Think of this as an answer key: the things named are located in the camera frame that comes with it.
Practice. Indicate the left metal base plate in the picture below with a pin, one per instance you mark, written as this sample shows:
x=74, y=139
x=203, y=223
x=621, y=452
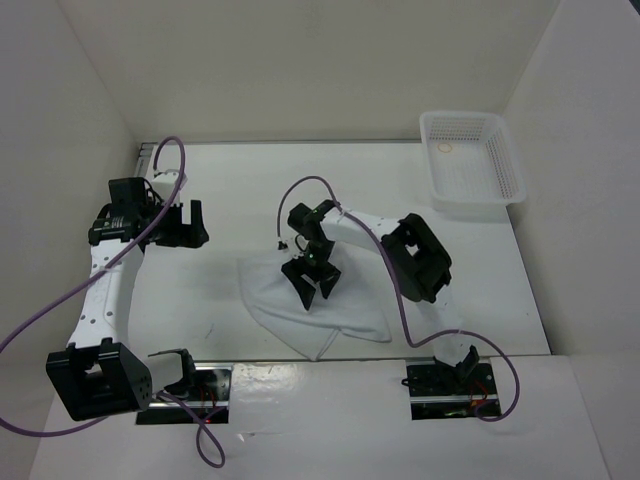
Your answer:
x=209, y=399

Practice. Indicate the white perforated plastic basket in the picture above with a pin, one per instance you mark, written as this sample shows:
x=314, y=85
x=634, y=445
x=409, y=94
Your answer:
x=471, y=164

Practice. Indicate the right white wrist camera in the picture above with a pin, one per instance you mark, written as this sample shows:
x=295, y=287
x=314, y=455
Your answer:
x=294, y=246

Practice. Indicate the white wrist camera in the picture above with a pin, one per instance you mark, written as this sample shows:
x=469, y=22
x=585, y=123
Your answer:
x=163, y=183
x=294, y=246

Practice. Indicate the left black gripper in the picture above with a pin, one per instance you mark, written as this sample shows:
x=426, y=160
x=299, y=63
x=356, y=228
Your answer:
x=191, y=235

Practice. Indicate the metal base plate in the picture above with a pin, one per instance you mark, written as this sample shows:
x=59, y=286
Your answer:
x=434, y=394
x=209, y=399

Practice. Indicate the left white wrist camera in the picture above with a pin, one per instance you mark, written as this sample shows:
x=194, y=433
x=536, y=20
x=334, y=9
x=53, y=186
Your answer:
x=163, y=183

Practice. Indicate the white skirt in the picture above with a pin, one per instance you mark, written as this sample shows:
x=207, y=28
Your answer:
x=351, y=310

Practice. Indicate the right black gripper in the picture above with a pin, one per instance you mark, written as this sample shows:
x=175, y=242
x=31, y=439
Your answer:
x=329, y=277

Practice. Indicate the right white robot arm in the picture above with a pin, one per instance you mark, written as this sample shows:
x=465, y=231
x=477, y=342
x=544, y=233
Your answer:
x=417, y=263

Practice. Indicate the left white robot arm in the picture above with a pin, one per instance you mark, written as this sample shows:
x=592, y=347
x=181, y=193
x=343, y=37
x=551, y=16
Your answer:
x=97, y=374

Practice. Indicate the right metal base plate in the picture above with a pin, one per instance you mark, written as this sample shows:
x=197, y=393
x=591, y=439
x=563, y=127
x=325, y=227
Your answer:
x=434, y=394

